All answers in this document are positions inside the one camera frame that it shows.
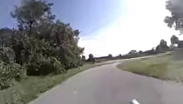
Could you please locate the grey asphalt path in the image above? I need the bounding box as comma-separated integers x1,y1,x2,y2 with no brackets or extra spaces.
0,50,183,104

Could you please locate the distant row of trees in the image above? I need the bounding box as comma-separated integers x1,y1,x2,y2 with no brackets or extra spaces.
80,33,183,65

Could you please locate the grass verge with bushes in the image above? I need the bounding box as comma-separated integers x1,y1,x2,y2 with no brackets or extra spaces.
0,60,107,104

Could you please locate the wood of trees and bushes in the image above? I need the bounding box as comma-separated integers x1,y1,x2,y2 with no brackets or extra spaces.
0,0,90,90

